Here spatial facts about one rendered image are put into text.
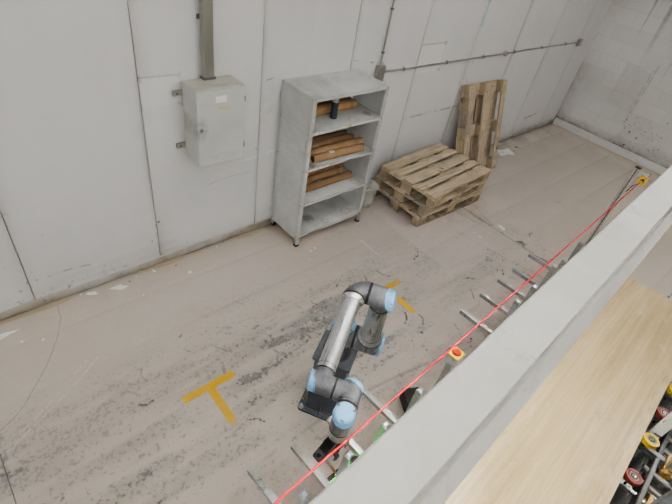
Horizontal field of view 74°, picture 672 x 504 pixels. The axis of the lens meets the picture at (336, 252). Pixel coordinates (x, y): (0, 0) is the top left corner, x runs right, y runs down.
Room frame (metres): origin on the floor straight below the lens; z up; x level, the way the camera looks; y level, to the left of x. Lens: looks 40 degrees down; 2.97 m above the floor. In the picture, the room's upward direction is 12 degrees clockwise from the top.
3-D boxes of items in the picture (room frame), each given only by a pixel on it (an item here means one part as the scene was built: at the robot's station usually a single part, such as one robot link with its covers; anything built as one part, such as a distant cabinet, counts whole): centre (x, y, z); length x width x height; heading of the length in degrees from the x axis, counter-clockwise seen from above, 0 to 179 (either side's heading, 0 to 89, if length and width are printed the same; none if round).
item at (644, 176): (3.08, -2.01, 1.20); 0.15 x 0.12 x 1.00; 141
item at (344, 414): (0.96, -0.16, 1.32); 0.10 x 0.09 x 0.12; 170
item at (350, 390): (1.07, -0.17, 1.33); 0.12 x 0.12 x 0.09; 80
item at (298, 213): (3.97, 0.28, 0.78); 0.90 x 0.45 x 1.55; 138
